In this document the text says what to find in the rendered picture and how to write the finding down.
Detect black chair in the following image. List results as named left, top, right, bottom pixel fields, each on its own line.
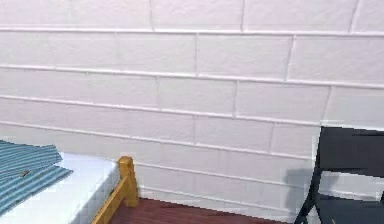
left=293, top=125, right=384, bottom=224

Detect wooden bed with white mattress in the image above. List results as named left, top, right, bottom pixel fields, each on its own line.
left=0, top=151, right=140, bottom=224

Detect blue striped blanket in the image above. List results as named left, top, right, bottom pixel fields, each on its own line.
left=0, top=139, right=74, bottom=216

